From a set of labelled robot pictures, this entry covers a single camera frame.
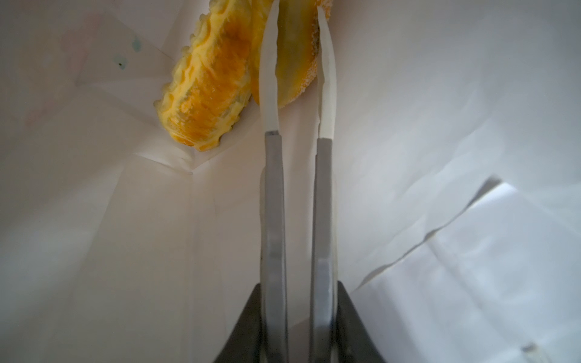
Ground paper bag with landscape print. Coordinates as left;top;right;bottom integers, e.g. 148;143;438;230
1;1;580;362

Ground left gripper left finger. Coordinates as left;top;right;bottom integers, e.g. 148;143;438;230
214;284;263;363

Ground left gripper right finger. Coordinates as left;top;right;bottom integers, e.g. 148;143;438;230
336;281;386;363

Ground fake oval sugared bread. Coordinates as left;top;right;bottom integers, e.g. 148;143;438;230
154;1;332;151

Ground metal tongs with white tips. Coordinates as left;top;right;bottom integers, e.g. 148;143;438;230
258;1;337;362

